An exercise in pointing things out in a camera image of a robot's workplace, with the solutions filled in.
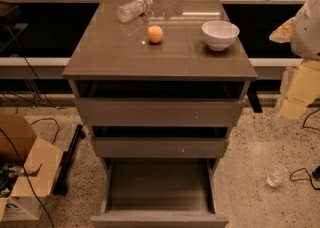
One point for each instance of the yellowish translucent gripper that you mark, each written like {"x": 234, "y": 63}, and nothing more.
{"x": 307, "y": 33}

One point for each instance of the grey bottom drawer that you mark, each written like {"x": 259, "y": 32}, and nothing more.
{"x": 159, "y": 193}

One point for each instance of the grey drawer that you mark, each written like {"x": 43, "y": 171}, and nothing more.
{"x": 159, "y": 193}
{"x": 159, "y": 103}
{"x": 160, "y": 142}

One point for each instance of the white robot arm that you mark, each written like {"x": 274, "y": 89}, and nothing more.
{"x": 303, "y": 33}

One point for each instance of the grey drawer cabinet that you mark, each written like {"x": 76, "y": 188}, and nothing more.
{"x": 112, "y": 50}

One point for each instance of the grey top drawer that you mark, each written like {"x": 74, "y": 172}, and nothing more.
{"x": 159, "y": 103}

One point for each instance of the grey middle drawer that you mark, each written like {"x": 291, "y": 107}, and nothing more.
{"x": 160, "y": 142}

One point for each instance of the white bowl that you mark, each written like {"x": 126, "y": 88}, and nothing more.
{"x": 219, "y": 34}

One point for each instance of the orange fruit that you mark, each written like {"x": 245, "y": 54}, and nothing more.
{"x": 155, "y": 34}

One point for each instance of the clear glass on floor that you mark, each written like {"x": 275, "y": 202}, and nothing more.
{"x": 276, "y": 175}

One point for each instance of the clear plastic bottle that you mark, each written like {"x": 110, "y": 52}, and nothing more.
{"x": 133, "y": 9}

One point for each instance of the black tripod on floor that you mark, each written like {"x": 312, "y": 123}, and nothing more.
{"x": 60, "y": 187}

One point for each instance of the cardboard box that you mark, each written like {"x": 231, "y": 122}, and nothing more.
{"x": 19, "y": 144}

